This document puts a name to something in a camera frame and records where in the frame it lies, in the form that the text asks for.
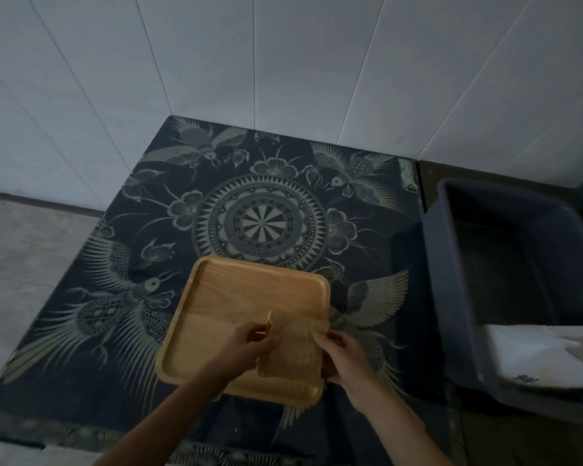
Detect person's right hand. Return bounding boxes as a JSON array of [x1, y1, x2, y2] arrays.
[[313, 330, 376, 401]]

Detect person's left hand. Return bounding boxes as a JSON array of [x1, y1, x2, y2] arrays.
[[213, 321, 280, 377]]

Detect tan scrubbing cloth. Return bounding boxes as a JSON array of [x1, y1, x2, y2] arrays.
[[256, 310, 332, 380]]

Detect person's left forearm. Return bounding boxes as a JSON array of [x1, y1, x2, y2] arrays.
[[93, 362, 235, 466]]

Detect person's right forearm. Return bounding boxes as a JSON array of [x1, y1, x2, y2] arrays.
[[356, 378, 455, 466]]

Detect square wooden tray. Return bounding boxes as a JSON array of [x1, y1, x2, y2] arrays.
[[155, 254, 332, 409]]

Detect dark patterned tablecloth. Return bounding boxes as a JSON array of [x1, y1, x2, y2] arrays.
[[0, 115, 448, 466]]

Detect dark grey plastic bin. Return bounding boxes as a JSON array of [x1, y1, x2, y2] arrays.
[[422, 177, 583, 428]]

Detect white cloth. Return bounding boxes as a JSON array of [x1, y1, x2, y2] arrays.
[[481, 324, 583, 390]]

